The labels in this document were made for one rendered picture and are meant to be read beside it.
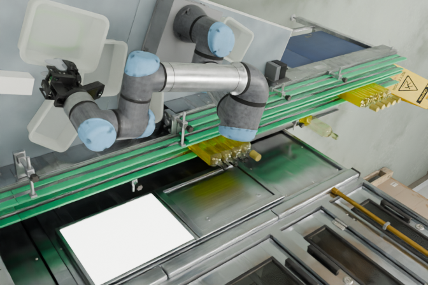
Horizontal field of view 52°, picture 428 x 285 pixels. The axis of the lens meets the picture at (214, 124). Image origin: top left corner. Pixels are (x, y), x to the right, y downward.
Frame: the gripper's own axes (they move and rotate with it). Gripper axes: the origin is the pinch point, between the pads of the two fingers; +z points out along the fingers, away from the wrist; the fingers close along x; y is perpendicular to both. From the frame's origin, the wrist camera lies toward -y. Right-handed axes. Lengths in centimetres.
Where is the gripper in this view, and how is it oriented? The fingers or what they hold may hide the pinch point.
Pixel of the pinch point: (58, 63)
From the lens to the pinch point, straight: 131.9
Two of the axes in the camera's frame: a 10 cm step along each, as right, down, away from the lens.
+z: -5.5, -5.9, 5.9
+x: -4.3, 8.1, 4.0
